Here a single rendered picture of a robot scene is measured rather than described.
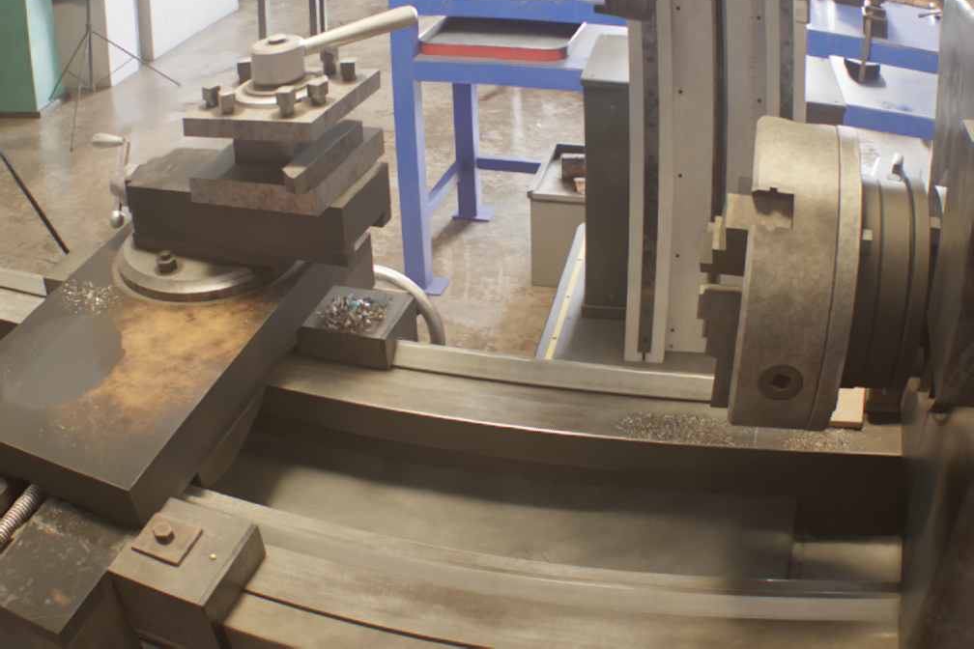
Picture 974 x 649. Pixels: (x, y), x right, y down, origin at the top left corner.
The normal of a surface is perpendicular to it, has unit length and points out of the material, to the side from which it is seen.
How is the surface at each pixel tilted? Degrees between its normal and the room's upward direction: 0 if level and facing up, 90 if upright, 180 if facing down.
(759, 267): 61
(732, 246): 131
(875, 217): 27
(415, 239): 90
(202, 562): 0
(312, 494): 12
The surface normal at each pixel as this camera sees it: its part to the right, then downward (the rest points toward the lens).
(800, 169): -0.15, -0.63
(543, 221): -0.25, 0.45
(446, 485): -0.25, -0.83
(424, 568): -0.25, -0.26
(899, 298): -0.29, 0.07
